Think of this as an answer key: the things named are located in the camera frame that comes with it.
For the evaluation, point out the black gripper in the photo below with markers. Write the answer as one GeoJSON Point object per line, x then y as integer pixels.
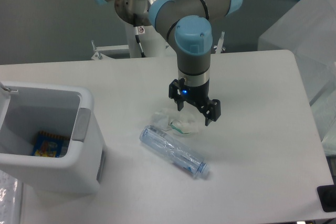
{"type": "Point", "coordinates": [196, 96]}

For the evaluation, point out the clear plastic wrapper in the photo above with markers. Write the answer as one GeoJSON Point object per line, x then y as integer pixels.
{"type": "Point", "coordinates": [181, 123]}

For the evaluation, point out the clear plastic water bottle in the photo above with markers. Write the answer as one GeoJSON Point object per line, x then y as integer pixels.
{"type": "Point", "coordinates": [171, 149]}

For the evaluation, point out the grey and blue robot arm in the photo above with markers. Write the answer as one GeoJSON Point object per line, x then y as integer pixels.
{"type": "Point", "coordinates": [186, 26]}

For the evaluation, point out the white trash can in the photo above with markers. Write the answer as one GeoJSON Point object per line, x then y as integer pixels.
{"type": "Point", "coordinates": [26, 109]}

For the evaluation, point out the translucent white plastic box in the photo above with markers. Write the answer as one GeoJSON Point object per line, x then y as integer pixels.
{"type": "Point", "coordinates": [308, 31]}

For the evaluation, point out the blue yellow snack packet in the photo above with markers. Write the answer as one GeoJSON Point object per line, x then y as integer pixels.
{"type": "Point", "coordinates": [48, 145]}

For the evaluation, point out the black device at edge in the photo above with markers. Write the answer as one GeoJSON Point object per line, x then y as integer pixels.
{"type": "Point", "coordinates": [326, 195]}

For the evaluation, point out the clear plastic sheet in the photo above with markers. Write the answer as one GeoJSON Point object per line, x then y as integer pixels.
{"type": "Point", "coordinates": [11, 198]}

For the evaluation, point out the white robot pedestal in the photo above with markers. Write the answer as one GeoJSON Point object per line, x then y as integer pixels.
{"type": "Point", "coordinates": [151, 41]}

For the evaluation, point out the white base frame bracket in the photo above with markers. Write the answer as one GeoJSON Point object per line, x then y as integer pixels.
{"type": "Point", "coordinates": [123, 51]}

